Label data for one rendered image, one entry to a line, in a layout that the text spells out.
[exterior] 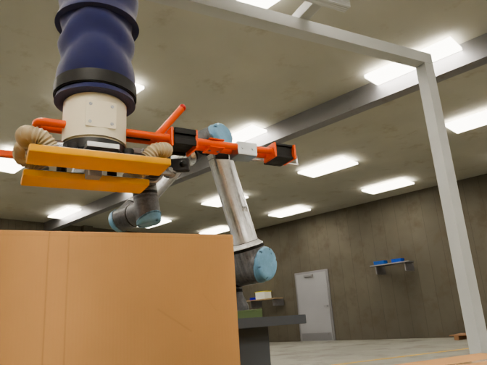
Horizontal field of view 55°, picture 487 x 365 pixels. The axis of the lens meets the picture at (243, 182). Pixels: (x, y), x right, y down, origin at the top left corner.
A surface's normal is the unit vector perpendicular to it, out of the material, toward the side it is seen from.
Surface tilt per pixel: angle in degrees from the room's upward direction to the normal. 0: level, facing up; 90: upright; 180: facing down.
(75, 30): 108
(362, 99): 90
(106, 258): 90
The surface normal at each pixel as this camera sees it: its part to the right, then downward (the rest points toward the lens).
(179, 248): 0.43, -0.29
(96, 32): 0.28, -0.51
